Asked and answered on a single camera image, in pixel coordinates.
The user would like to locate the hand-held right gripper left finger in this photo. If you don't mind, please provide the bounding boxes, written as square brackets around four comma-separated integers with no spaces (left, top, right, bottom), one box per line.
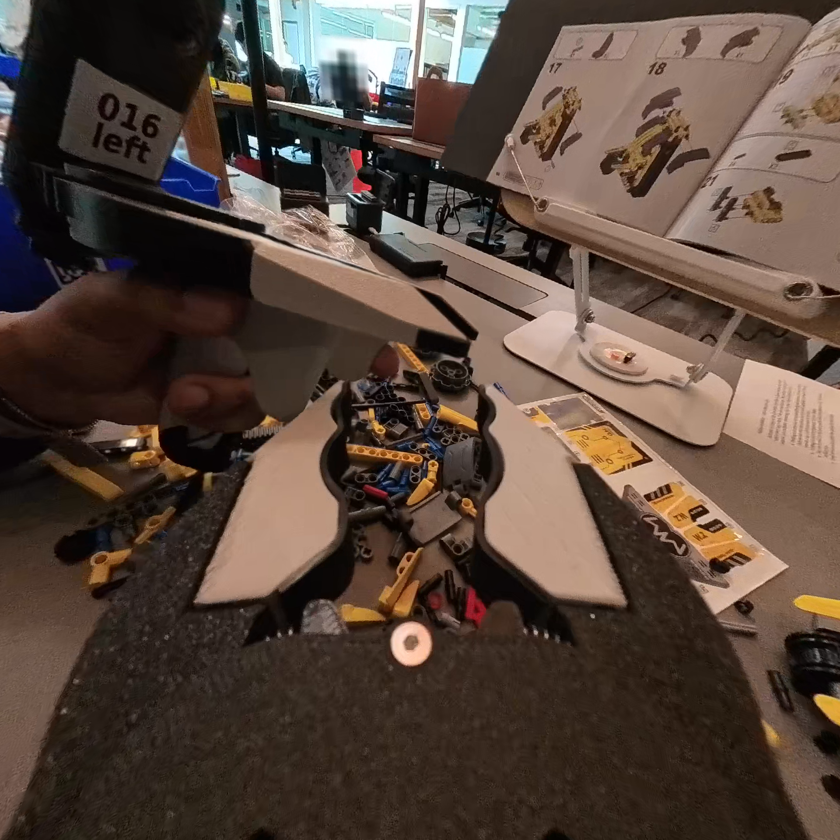
[192,382,357,608]

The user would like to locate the long yellow toy beam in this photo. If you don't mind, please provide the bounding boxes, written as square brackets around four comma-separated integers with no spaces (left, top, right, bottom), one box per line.
[392,341,431,378]

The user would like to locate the toy instruction booklet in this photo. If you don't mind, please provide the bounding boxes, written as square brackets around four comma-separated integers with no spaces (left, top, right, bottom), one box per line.
[489,12,840,293]

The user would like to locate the yellow flat toy beam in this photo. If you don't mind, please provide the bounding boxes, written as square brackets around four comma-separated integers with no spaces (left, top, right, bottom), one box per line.
[42,449,127,503]

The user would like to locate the yellow grey toy model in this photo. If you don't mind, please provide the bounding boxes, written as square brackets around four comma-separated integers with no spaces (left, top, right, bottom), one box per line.
[784,592,840,728]

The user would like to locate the dark grey toy gear wheel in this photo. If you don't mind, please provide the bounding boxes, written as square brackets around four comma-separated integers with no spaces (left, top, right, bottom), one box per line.
[430,357,475,392]

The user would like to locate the white book stand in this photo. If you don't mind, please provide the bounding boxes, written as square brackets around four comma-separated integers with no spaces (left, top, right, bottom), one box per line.
[438,0,840,448]

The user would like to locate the scattered black yellow toy connectors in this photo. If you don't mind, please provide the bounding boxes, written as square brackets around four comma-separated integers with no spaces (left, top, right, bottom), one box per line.
[56,423,221,592]

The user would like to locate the yellow grey sticker sheet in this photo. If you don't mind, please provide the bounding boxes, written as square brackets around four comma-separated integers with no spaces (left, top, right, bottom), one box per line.
[518,394,788,595]

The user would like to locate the person's left forearm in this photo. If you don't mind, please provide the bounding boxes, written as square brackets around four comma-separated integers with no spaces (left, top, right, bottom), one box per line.
[0,390,93,460]

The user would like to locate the printed paper sheet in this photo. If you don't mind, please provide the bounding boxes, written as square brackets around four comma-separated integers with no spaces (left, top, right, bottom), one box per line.
[722,357,840,490]

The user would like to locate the pile of toy building pieces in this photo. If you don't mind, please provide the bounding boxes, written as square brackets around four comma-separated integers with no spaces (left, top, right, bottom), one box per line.
[322,341,503,634]

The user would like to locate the black metal pole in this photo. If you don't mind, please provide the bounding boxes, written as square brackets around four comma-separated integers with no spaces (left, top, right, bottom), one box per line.
[239,0,278,185]

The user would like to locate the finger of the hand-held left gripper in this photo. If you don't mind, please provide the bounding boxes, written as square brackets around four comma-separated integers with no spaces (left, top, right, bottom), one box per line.
[249,233,480,358]

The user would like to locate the black box device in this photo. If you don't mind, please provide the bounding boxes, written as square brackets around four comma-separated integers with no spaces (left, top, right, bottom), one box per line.
[344,192,385,235]

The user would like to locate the person's left hand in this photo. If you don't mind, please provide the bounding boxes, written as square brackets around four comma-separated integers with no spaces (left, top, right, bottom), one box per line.
[0,272,403,434]

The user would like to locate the clear plastic bag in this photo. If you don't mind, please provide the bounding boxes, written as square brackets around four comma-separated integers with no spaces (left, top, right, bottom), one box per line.
[220,190,382,270]

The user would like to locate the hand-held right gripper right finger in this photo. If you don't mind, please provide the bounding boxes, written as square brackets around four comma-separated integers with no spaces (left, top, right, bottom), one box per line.
[472,385,630,609]

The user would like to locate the wooden background desk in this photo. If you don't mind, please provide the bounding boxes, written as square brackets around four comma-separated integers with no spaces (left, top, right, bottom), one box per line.
[213,92,421,142]

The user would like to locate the black power adapter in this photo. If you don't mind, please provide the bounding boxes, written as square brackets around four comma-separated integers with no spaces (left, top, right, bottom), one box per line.
[367,231,448,278]

